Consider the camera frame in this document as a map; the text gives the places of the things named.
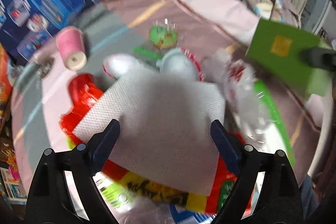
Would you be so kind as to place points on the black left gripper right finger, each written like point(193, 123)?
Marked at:
point(279, 199)

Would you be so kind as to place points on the pink grey striped cloth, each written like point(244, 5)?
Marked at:
point(40, 94)

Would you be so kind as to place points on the green white medicine box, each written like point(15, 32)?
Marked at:
point(273, 113)

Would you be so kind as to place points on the red snack bag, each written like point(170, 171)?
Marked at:
point(84, 94)

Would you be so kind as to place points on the green booklet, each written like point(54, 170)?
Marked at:
point(284, 51)

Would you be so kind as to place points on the green candy wrapper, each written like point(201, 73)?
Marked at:
point(162, 37)

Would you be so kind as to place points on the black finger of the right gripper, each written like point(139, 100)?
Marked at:
point(321, 58)

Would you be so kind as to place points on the red rimmed jelly cup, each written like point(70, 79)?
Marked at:
point(182, 63)

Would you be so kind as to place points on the grey clothes pile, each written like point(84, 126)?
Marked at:
point(282, 11)

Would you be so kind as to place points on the green rimmed jelly cup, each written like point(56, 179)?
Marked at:
point(117, 65)

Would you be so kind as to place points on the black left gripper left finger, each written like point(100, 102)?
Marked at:
point(49, 199)

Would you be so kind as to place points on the white paper napkin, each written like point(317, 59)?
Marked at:
point(165, 128)

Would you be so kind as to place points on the pink paper cup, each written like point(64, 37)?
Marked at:
point(70, 43)

